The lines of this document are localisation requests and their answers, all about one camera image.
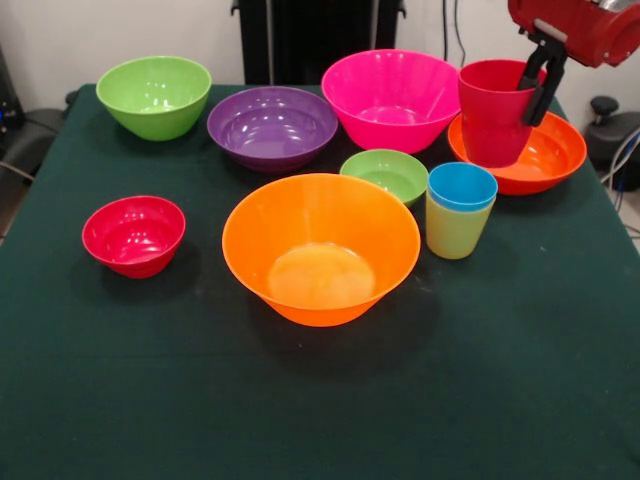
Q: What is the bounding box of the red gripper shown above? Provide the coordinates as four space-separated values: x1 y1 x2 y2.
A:
507 0 640 128

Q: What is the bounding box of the red cup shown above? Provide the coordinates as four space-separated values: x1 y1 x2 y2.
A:
458 59 548 169

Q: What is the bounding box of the blue cup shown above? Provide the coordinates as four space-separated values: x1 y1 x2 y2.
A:
427 162 499 211

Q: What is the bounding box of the small red bowl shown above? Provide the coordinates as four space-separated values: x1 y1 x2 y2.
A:
81 195 187 280

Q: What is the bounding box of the red-orange bowl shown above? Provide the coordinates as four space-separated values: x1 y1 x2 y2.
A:
447 110 588 196

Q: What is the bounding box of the black equipment with knob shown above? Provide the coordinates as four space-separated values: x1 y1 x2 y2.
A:
584 95 640 174

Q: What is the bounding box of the pink bowl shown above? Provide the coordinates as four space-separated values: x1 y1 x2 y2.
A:
321 48 464 155

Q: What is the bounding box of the yellow cup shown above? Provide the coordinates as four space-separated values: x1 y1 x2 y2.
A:
425 192 496 260

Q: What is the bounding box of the small green bowl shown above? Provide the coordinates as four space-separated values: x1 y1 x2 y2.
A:
339 148 430 209

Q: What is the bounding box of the large orange bowl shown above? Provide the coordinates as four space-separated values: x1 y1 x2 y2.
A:
221 173 421 328

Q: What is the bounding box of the purple bowl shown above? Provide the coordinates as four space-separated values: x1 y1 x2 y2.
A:
206 85 339 175

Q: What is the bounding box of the large green bowl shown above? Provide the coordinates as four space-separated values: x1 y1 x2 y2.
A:
95 55 213 142

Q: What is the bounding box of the dark green tablecloth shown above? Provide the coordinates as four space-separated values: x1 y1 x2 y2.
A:
0 83 640 480

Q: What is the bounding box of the black electronics box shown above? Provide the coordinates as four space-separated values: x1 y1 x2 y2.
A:
0 42 26 149

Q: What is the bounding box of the white cable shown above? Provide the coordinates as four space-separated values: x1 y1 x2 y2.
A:
600 127 640 185

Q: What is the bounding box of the grey cable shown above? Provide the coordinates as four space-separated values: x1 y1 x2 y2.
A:
0 159 36 184

